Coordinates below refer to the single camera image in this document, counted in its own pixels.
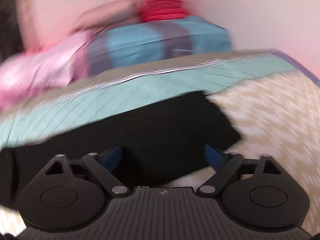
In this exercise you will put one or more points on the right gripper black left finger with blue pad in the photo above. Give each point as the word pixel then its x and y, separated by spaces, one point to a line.
pixel 100 166

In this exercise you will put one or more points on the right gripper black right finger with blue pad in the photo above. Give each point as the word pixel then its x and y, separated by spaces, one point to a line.
pixel 225 165

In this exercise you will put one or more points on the black pants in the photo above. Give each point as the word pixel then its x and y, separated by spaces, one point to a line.
pixel 162 142

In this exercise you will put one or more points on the teal cream chevron bed cover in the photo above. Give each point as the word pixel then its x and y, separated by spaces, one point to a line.
pixel 270 98

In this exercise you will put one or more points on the blue grey patchwork folded quilt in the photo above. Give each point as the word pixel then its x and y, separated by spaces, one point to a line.
pixel 154 41

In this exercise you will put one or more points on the pink satin bedding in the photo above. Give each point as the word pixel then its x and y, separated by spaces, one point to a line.
pixel 28 74

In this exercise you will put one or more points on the pink pillow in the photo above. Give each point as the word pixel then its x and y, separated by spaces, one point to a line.
pixel 107 16

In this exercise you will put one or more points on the red folded blanket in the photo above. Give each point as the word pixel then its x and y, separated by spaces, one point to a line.
pixel 160 10

